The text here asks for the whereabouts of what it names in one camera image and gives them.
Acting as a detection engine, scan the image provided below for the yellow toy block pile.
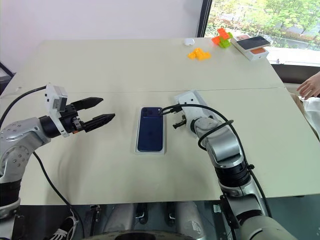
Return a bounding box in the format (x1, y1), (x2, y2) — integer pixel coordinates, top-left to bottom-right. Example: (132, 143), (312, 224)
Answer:
(187, 47), (212, 62)

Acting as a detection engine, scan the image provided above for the dark blue smartphone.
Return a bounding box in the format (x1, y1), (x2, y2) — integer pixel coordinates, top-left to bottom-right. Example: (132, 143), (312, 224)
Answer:
(136, 106), (168, 153)

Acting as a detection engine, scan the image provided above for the black sneaker with white laces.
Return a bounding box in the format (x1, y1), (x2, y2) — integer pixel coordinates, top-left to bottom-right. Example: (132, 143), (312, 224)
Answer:
(46, 216), (81, 240)

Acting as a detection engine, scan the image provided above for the white cloth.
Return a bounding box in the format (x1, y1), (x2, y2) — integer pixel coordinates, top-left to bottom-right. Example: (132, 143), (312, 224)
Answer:
(291, 92), (320, 141)

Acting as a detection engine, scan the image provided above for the white box with orange print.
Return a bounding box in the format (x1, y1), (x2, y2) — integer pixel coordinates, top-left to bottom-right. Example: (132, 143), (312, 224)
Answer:
(230, 34), (270, 62)

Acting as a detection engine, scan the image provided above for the bystander's bare hand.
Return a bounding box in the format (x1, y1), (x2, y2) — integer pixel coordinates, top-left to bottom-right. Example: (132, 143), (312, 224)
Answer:
(296, 71), (320, 99)

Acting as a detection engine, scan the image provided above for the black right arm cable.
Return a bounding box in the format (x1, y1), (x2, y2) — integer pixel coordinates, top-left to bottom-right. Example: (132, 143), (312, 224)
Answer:
(159, 104), (273, 219)

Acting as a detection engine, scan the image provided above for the grey rounded leg shape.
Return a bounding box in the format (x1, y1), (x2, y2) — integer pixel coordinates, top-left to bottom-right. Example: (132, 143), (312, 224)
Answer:
(104, 203), (139, 236)
(174, 201), (206, 240)

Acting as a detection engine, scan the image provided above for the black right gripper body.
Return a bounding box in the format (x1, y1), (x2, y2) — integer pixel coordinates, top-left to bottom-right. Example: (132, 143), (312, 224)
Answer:
(172, 114), (189, 130)

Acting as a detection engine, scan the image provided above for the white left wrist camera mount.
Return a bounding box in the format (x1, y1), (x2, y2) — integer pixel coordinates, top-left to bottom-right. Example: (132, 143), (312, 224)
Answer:
(44, 83), (69, 139)

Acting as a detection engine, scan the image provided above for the orange and green block stack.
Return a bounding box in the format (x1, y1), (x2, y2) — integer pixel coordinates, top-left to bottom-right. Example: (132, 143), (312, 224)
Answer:
(211, 27), (234, 49)

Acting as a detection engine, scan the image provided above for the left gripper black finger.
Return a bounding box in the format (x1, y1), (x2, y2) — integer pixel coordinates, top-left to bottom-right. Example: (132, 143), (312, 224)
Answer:
(83, 113), (116, 133)
(72, 96), (104, 111)

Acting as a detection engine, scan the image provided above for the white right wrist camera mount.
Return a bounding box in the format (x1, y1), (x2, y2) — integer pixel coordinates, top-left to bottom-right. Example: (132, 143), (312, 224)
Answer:
(174, 90), (201, 118)

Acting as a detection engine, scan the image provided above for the dark grey furniture frame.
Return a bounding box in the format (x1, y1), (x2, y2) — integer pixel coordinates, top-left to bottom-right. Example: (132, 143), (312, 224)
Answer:
(0, 59), (16, 95)

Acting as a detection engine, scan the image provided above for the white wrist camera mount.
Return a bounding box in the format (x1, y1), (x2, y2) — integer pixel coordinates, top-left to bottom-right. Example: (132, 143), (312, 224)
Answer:
(44, 83), (69, 139)
(174, 90), (201, 118)

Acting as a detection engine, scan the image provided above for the dark window sill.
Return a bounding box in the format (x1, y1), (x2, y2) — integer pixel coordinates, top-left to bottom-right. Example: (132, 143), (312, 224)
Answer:
(270, 63), (320, 84)

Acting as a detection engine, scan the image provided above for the white phone box base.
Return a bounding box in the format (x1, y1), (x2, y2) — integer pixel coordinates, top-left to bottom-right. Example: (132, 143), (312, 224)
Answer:
(131, 106), (171, 156)

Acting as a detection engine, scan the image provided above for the black window frame post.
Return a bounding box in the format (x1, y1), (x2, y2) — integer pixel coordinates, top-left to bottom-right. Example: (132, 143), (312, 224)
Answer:
(195, 0), (214, 39)

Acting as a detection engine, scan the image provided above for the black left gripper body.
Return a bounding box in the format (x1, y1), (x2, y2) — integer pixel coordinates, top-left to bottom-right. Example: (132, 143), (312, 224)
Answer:
(60, 104), (87, 135)

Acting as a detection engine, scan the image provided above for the white-edged phone with dark screen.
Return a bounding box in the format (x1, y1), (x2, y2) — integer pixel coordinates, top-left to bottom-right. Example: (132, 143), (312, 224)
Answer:
(236, 35), (272, 51)

